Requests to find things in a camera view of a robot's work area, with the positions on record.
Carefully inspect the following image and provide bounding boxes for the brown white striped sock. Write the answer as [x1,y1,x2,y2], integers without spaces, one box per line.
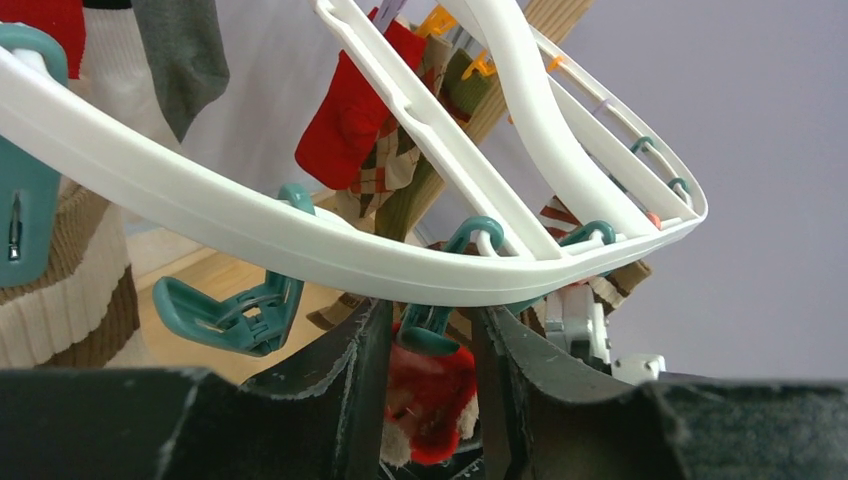
[538,196,653,316]

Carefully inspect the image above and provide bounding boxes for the teal hanger clip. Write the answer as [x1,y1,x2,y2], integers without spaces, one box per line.
[152,183,318,359]

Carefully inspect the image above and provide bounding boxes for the white black striped sock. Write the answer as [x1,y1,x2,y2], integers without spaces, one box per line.
[72,1,181,153]

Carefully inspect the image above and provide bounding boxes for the grey ankle sock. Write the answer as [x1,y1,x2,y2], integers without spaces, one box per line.
[132,0,230,141]

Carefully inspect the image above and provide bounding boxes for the white plastic sock hanger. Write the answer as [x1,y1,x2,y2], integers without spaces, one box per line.
[1,1,708,307]

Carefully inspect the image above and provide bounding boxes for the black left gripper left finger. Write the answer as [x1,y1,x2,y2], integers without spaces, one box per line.
[1,300,392,479]

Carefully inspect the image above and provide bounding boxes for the wooden hanger stand frame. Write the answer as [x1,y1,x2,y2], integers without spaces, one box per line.
[397,1,606,259]

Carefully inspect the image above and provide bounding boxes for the red green argyle sock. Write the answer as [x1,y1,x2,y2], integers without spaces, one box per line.
[334,37,453,223]

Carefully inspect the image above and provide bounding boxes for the red and cream sock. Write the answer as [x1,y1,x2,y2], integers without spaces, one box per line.
[294,7,429,192]

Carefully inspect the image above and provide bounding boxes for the brown tan striped sock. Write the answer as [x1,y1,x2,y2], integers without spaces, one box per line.
[306,292,366,331]

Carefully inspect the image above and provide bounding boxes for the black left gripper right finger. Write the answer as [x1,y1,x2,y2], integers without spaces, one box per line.
[471,307,847,479]

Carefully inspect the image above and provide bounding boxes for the grey red reindeer sock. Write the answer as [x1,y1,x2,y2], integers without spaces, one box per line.
[380,342,479,467]

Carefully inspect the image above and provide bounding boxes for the cream brown patch sock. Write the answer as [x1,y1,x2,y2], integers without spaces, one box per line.
[1,184,152,368]

